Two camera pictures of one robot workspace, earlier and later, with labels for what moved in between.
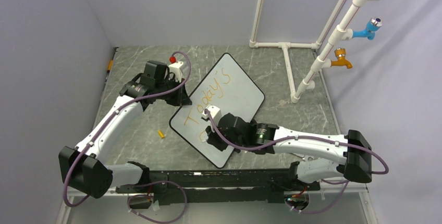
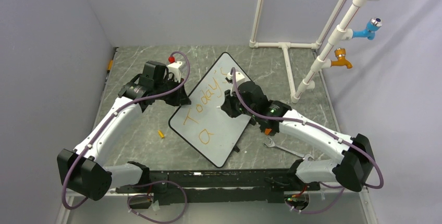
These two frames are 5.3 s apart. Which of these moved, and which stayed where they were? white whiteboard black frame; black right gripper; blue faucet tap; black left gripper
Moved: black right gripper
Stayed: white whiteboard black frame; blue faucet tap; black left gripper
